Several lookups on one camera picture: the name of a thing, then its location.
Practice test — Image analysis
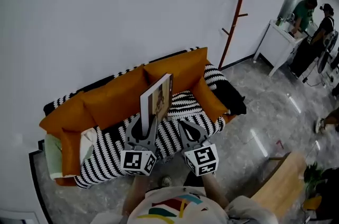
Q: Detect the brown cover book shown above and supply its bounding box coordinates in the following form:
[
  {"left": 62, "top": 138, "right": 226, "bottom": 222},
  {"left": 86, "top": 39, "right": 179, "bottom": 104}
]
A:
[{"left": 139, "top": 73, "right": 174, "bottom": 137}]

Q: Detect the orange sofa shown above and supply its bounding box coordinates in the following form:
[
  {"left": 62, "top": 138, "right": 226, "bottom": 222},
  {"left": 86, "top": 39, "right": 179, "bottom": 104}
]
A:
[{"left": 39, "top": 47, "right": 238, "bottom": 190}]

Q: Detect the person's left forearm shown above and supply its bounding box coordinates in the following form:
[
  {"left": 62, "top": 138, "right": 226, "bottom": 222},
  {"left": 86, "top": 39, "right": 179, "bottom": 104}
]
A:
[{"left": 122, "top": 174, "right": 149, "bottom": 216}]

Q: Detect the person's white printed shirt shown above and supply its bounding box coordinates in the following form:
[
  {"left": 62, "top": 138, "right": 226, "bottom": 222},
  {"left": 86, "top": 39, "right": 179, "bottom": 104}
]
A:
[{"left": 90, "top": 185, "right": 279, "bottom": 224}]

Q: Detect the orange cushion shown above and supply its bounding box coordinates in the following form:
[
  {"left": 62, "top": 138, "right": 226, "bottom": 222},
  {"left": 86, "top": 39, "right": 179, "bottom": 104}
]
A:
[{"left": 190, "top": 76, "right": 230, "bottom": 125}]

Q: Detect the person's left shoe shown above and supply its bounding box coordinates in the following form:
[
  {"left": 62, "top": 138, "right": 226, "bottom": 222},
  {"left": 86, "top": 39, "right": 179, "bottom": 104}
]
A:
[{"left": 158, "top": 175, "right": 173, "bottom": 188}]

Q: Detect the pale green pillow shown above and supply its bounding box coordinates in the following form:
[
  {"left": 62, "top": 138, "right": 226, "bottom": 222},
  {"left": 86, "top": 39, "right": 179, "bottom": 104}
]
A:
[{"left": 43, "top": 127, "right": 98, "bottom": 181}]

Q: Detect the person's right forearm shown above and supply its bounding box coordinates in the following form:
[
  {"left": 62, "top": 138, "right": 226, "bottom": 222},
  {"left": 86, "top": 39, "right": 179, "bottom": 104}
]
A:
[{"left": 201, "top": 172, "right": 230, "bottom": 210}]

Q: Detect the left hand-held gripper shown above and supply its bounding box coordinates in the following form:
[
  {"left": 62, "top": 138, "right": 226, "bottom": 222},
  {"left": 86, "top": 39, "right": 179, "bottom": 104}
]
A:
[{"left": 120, "top": 114, "right": 159, "bottom": 177}]

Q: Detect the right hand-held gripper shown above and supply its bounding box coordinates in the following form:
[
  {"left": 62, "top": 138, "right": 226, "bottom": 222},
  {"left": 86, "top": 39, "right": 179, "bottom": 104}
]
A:
[{"left": 177, "top": 120, "right": 220, "bottom": 177}]

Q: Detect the black white striped blanket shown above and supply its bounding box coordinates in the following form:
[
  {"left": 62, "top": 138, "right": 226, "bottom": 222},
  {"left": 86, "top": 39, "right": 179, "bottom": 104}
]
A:
[{"left": 50, "top": 46, "right": 231, "bottom": 190}]

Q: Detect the green potted plant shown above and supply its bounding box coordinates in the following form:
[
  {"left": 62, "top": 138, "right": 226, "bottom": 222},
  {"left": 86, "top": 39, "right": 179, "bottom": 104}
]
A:
[{"left": 302, "top": 161, "right": 326, "bottom": 200}]

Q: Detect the white cabinet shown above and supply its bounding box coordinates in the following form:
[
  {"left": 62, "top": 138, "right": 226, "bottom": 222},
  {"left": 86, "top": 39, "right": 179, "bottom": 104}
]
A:
[{"left": 253, "top": 19, "right": 310, "bottom": 77}]

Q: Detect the oval wooden coffee table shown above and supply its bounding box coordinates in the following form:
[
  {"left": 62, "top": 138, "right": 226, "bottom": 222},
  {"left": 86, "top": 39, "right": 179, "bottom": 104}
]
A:
[{"left": 248, "top": 151, "right": 308, "bottom": 218}]

